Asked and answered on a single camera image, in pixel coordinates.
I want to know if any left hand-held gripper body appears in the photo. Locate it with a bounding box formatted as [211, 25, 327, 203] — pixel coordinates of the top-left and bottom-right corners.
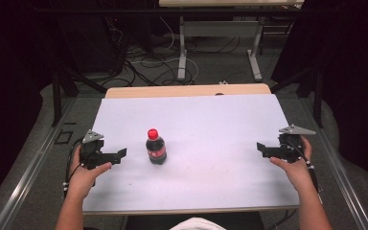
[79, 128, 107, 171]

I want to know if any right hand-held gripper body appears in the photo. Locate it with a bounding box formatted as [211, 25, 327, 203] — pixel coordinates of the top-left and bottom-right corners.
[277, 124, 317, 165]

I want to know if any cola bottle with red cap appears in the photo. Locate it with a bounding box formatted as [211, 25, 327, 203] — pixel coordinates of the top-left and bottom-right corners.
[145, 127, 168, 166]

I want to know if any person's left hand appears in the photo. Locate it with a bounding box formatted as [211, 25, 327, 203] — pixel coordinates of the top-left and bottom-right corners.
[67, 145, 113, 201]

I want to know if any person's right hand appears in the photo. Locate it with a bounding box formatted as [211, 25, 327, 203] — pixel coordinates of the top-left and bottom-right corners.
[269, 135, 314, 194]

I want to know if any black metal stand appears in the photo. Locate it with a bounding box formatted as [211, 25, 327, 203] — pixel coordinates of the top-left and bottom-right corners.
[269, 61, 326, 129]
[51, 61, 108, 127]

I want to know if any white board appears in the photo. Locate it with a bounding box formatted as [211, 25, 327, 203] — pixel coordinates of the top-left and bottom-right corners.
[82, 93, 301, 213]

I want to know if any wooden table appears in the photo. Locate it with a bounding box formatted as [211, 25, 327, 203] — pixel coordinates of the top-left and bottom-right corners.
[81, 82, 302, 216]

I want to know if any person's white garment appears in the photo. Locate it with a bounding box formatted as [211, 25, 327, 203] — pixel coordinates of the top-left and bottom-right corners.
[169, 217, 227, 230]

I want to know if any black equipment cabinet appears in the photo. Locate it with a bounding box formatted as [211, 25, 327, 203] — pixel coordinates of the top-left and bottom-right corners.
[56, 12, 127, 75]

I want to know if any desk with white legs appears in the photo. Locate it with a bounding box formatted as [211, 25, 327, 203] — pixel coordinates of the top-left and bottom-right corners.
[158, 0, 306, 82]

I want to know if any black horizontal bar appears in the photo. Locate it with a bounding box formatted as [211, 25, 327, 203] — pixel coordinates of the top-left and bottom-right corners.
[33, 7, 336, 15]

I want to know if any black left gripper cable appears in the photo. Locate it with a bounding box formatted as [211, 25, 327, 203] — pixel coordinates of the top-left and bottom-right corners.
[62, 138, 84, 199]

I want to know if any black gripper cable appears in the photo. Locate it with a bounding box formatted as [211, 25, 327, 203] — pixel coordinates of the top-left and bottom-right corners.
[287, 142, 323, 195]
[62, 138, 84, 199]

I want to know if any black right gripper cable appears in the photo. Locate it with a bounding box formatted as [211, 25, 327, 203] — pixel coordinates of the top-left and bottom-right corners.
[287, 142, 323, 195]

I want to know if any metal floor rail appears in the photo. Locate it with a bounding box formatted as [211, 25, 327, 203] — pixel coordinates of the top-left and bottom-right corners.
[0, 97, 78, 230]
[300, 98, 368, 230]

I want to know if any tangle of black floor cables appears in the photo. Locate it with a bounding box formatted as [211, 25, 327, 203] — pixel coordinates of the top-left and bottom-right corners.
[103, 17, 242, 88]

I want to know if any white floor cable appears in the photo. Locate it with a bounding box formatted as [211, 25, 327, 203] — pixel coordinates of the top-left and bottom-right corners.
[129, 15, 200, 84]

